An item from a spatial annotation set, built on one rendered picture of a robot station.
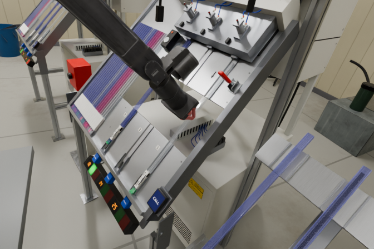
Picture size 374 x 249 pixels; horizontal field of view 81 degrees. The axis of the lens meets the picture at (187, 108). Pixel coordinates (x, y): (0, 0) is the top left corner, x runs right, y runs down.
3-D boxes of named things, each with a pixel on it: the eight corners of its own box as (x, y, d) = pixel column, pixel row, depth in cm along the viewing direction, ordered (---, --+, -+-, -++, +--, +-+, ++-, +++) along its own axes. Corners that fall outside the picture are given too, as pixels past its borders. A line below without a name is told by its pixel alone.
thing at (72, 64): (80, 172, 157) (62, 71, 118) (69, 153, 172) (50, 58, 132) (112, 159, 172) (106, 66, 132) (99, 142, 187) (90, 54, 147)
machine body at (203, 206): (193, 266, 115) (216, 189, 84) (129, 179, 158) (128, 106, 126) (260, 203, 155) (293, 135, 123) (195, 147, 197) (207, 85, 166)
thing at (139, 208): (154, 215, 65) (139, 215, 60) (79, 112, 106) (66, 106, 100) (157, 212, 66) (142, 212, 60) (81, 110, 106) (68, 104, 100)
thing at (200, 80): (230, 115, 67) (225, 109, 63) (128, 51, 107) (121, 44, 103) (294, 33, 69) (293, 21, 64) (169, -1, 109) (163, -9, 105)
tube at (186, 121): (134, 194, 66) (132, 193, 65) (132, 190, 67) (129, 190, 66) (234, 64, 68) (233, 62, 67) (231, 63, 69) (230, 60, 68)
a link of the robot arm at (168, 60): (127, 59, 51) (141, 69, 45) (161, 25, 52) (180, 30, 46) (157, 89, 59) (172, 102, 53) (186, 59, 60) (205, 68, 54)
